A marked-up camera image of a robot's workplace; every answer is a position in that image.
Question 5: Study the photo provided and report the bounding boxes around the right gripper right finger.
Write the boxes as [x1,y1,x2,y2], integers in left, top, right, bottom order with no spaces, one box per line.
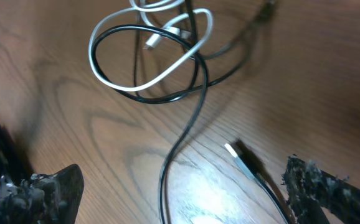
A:
[283,156,360,223]

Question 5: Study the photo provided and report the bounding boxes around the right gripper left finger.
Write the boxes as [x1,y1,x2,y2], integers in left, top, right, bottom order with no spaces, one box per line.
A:
[0,164,84,224]

